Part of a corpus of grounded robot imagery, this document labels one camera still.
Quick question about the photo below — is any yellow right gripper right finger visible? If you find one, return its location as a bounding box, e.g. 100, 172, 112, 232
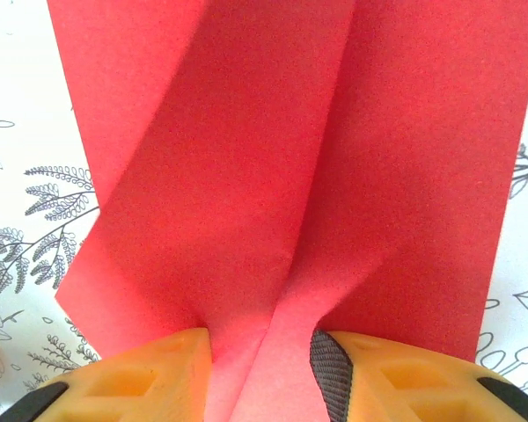
310, 329, 528, 422

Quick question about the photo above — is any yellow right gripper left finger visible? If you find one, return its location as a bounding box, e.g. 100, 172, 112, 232
0, 327, 214, 422

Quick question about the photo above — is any red square paper sheet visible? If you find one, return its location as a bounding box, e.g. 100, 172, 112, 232
47, 0, 528, 422

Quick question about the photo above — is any floral patterned table cover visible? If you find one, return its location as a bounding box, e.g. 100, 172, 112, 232
0, 0, 528, 422

